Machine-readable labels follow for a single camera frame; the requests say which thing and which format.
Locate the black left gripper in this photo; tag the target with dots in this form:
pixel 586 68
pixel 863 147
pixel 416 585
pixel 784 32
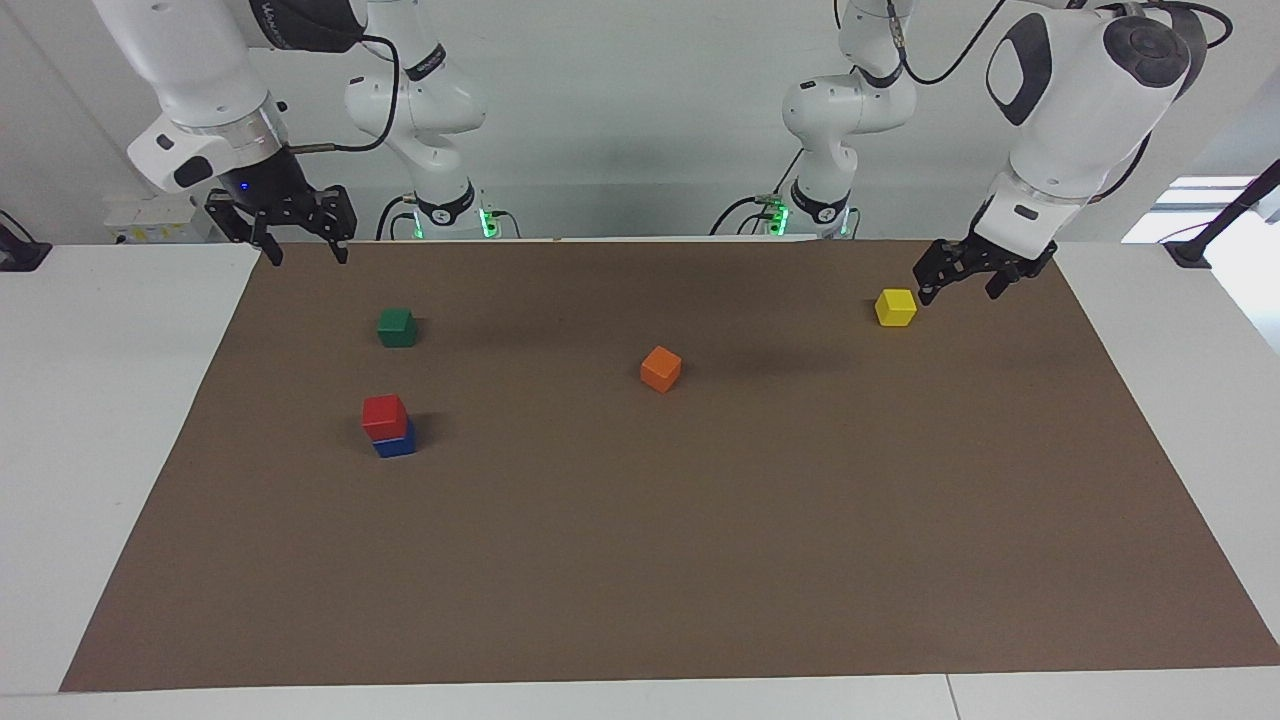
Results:
pixel 1005 255

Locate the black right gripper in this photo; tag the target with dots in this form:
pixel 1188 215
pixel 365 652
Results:
pixel 270 192

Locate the red wooden block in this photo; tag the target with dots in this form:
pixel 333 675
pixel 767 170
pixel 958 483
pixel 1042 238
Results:
pixel 385 416

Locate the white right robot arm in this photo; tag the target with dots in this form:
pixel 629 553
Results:
pixel 200 70

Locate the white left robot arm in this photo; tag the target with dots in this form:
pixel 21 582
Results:
pixel 1080 110

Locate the yellow wooden block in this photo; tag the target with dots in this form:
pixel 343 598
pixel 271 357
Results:
pixel 896 307

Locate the green wooden block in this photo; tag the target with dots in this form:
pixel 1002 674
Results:
pixel 397 328

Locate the blue wooden block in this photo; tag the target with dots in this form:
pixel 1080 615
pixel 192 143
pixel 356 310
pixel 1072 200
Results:
pixel 398 446

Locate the orange wooden block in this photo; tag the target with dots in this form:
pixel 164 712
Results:
pixel 660 369

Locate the white power strip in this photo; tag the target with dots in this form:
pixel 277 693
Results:
pixel 150 222

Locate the brown table mat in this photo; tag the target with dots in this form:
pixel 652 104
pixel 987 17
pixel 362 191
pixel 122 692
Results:
pixel 640 550

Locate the black camera stand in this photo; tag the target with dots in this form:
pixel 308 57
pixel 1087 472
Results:
pixel 1225 215

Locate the black clamp mount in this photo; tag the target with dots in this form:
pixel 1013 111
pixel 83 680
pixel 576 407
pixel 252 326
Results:
pixel 20 255

